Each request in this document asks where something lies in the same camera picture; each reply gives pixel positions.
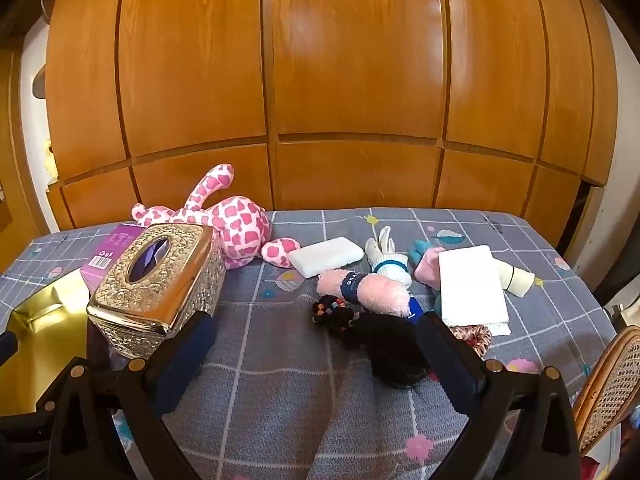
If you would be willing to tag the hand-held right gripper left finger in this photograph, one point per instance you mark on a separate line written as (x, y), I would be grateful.
(192, 355)

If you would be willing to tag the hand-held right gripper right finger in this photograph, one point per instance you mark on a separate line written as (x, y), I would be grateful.
(450, 360)

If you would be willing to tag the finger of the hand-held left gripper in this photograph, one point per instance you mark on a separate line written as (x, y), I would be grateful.
(6, 347)

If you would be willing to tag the pink satin scrunchie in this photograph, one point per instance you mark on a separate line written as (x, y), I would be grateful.
(475, 335)

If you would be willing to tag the gold box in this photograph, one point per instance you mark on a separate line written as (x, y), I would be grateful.
(45, 340)

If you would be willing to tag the white paper towel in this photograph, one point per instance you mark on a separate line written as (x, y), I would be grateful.
(470, 285)

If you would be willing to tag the blue plush toy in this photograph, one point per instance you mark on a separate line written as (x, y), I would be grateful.
(425, 265)

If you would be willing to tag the cream bandage roll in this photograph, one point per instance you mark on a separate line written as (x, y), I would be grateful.
(517, 280)

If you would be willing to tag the white plush rabbit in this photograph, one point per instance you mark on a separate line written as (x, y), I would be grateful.
(387, 260)

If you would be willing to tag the white foam block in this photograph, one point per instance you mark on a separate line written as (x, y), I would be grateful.
(325, 256)

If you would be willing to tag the black fuzzy cloth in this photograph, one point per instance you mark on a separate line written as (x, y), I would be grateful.
(390, 350)

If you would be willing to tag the blue white packet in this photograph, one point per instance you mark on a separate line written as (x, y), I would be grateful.
(415, 310)

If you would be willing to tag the silver embossed tissue box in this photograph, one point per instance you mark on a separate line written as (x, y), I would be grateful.
(150, 290)

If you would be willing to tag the grey checked bed sheet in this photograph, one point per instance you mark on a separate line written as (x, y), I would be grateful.
(280, 385)

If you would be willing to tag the purple cardboard box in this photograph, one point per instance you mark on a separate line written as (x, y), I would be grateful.
(112, 250)

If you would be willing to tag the pink spotted plush toy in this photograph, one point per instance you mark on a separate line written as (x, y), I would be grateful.
(235, 220)

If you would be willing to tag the rattan chair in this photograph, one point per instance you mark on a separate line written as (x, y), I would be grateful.
(610, 385)

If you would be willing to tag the yellow plush toy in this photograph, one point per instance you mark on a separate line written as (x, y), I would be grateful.
(50, 160)

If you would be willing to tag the wooden wardrobe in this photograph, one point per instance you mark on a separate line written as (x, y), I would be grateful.
(350, 60)

